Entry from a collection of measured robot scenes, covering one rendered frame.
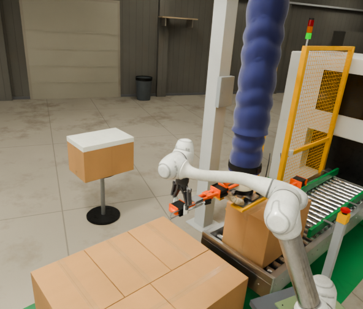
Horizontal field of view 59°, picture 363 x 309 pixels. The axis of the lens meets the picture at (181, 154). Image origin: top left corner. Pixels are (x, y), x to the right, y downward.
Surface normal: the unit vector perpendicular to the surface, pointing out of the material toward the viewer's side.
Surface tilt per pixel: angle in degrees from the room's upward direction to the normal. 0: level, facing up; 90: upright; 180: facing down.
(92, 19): 90
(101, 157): 90
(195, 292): 0
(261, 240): 90
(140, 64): 90
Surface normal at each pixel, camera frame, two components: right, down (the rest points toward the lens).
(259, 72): -0.22, 0.24
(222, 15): -0.75, 0.21
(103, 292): 0.06, -0.92
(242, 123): -0.59, 0.41
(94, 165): 0.65, 0.32
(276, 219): -0.46, 0.25
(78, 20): 0.39, 0.37
